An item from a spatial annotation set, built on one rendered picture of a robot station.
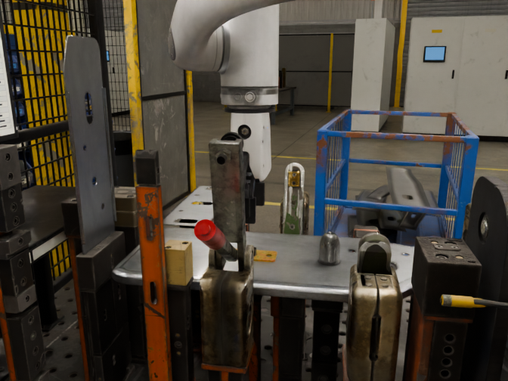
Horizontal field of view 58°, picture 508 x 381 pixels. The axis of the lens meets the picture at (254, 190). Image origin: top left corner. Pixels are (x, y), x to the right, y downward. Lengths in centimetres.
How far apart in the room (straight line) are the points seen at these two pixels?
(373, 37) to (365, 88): 86
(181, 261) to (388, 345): 28
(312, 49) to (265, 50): 1198
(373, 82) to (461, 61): 142
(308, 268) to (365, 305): 21
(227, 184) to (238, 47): 20
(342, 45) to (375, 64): 416
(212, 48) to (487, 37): 805
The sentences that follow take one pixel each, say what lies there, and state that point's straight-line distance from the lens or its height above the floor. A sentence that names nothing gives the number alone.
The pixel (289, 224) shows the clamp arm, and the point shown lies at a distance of 87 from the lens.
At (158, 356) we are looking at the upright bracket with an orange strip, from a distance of 68.
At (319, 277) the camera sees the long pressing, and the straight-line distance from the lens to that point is 69.
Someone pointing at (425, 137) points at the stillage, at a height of 93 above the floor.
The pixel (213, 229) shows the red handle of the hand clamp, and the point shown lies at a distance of 46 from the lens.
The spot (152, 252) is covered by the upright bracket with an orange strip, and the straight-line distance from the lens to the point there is 61.
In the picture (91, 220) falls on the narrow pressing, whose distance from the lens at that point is 81.
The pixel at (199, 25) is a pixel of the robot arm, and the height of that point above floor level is 134.
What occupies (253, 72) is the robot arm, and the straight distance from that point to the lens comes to 65.
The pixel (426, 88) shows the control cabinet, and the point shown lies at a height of 86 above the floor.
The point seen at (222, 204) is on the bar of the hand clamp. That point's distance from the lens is 55.
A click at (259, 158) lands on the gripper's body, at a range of 65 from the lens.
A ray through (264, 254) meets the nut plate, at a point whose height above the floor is 100.
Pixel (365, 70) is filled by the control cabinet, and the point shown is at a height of 115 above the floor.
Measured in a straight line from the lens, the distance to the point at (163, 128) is 375.
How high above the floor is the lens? 130
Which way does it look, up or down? 16 degrees down
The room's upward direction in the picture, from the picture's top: straight up
